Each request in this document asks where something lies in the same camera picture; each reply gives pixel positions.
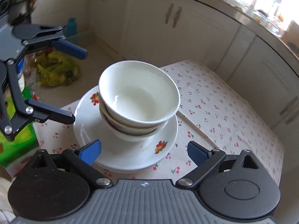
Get white bowl plain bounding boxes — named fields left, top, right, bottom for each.
left=98, top=60, right=180, bottom=128

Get kitchen countertop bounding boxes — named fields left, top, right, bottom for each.
left=95, top=0, right=299, bottom=75

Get green box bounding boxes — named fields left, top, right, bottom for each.
left=0, top=87, right=39, bottom=169

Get yellow plastic bag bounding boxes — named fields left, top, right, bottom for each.
left=36, top=50, right=80, bottom=88

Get cherry print tablecloth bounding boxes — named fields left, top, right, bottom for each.
left=34, top=60, right=284, bottom=183

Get teal bottle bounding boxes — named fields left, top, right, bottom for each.
left=65, top=17, right=77, bottom=37

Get small white bowl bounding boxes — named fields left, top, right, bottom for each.
left=99, top=102, right=168, bottom=136

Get white kitchen cabinets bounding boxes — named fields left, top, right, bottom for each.
left=88, top=0, right=298, bottom=157

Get large white fruit-print plate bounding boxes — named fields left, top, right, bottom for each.
left=73, top=87, right=178, bottom=172

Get white bowl pink flower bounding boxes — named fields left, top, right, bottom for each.
left=101, top=117, right=168, bottom=142

